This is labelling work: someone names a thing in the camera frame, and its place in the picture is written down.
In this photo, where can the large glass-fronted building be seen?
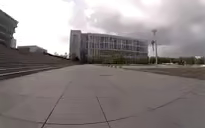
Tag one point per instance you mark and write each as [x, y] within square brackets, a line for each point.
[106, 46]

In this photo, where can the grey concrete slab pavement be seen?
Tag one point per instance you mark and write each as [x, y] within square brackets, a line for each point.
[100, 93]

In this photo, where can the tall lamp pole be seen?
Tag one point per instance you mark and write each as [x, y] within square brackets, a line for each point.
[155, 46]

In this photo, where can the low flat-roofed building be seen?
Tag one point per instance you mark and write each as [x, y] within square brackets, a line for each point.
[32, 49]

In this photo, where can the distant row of trees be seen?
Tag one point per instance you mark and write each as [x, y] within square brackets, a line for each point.
[180, 60]

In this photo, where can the dry grass field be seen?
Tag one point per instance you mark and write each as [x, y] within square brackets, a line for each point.
[180, 71]

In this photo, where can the wide concrete steps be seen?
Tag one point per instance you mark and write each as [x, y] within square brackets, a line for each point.
[13, 63]

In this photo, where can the grey building with overhanging roof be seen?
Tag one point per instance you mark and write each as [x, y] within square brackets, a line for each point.
[0, 28]

